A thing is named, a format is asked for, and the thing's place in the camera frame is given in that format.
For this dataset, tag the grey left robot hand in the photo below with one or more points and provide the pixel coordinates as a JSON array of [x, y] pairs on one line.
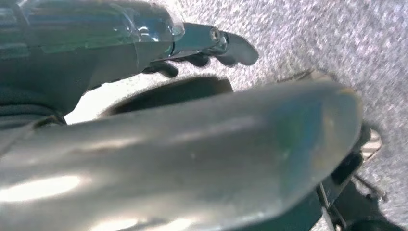
[[79, 47]]

